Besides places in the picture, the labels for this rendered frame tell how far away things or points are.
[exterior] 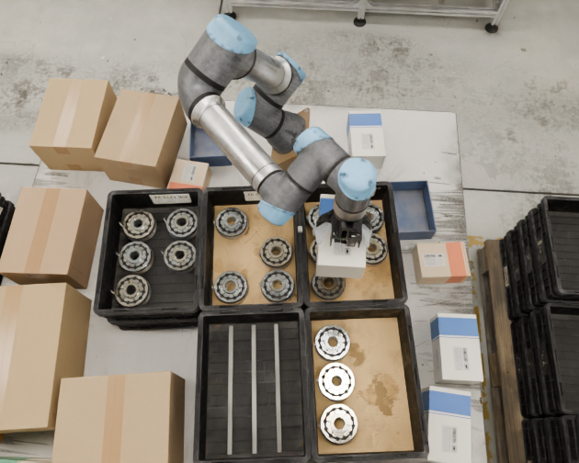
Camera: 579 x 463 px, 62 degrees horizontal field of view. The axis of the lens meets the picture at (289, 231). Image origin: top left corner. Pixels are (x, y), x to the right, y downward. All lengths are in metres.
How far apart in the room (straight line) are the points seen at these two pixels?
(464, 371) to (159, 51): 2.53
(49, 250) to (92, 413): 0.54
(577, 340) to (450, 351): 0.76
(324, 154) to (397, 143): 0.97
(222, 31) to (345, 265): 0.62
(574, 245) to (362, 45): 1.75
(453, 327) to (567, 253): 0.76
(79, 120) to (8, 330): 0.76
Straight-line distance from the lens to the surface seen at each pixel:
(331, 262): 1.20
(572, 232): 2.24
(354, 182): 0.93
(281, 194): 1.01
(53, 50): 3.49
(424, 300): 1.68
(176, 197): 1.59
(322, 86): 2.98
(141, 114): 1.84
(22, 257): 1.72
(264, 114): 1.60
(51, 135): 1.91
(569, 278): 2.16
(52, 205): 1.76
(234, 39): 1.19
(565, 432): 2.01
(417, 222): 1.78
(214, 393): 1.46
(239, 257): 1.54
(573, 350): 2.20
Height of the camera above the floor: 2.26
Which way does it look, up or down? 66 degrees down
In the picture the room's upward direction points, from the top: straight up
